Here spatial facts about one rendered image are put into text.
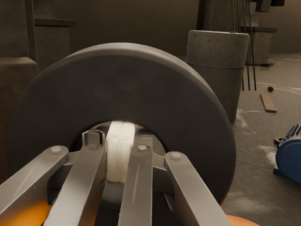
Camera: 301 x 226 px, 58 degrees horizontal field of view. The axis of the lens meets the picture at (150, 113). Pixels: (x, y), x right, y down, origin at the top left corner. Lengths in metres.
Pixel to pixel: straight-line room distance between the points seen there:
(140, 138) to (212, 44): 2.41
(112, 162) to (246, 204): 1.55
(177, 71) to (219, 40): 2.41
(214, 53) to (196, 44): 0.20
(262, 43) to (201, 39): 5.37
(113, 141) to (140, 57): 0.05
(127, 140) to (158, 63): 0.05
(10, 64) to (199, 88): 0.31
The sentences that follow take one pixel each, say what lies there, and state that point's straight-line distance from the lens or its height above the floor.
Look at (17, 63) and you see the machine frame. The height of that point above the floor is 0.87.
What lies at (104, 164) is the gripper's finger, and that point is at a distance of 0.15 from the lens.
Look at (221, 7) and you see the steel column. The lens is 4.25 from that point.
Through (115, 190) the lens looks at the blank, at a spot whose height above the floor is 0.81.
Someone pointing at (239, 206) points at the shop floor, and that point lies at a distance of 1.66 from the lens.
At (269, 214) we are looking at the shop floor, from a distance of 1.68.
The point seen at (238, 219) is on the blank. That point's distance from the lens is 0.25.
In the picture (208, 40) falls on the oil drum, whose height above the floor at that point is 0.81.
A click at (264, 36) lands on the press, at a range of 7.90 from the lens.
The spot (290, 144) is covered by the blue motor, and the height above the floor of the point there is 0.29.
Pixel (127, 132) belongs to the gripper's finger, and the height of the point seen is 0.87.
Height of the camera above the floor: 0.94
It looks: 19 degrees down
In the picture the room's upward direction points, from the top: 4 degrees clockwise
